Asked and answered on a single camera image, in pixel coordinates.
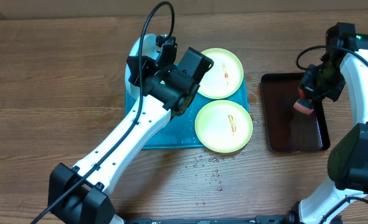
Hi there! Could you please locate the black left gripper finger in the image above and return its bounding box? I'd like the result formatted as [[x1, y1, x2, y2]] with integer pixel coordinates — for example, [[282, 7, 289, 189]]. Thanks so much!
[[154, 44, 177, 68], [155, 34, 176, 47]]

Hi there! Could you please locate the light blue plate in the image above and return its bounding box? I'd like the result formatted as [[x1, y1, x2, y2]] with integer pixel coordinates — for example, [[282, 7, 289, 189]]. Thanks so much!
[[125, 34, 159, 99]]

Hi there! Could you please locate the pink green scrub sponge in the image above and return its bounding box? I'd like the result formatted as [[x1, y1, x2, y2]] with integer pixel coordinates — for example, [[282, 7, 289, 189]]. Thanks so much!
[[293, 88, 314, 114]]

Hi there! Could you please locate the yellow plate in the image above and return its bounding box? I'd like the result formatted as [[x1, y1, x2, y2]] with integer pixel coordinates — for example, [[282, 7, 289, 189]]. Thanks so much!
[[198, 48, 244, 100], [194, 100, 253, 153]]

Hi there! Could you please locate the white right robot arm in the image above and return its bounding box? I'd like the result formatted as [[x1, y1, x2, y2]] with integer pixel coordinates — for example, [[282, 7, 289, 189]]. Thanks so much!
[[286, 47, 368, 223]]

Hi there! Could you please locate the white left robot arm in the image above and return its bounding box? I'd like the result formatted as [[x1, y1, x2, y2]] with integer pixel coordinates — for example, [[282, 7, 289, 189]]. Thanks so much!
[[47, 34, 214, 223]]

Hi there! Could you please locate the teal plastic tray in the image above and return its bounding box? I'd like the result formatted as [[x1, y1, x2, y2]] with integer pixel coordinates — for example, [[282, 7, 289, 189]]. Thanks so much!
[[125, 78, 249, 149]]

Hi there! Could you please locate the black water tray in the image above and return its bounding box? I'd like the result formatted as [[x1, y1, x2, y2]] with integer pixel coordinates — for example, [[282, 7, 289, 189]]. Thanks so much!
[[260, 72, 331, 153]]

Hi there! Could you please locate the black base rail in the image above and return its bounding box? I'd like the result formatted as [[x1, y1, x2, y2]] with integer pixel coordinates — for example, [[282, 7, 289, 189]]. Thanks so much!
[[124, 215, 298, 224]]

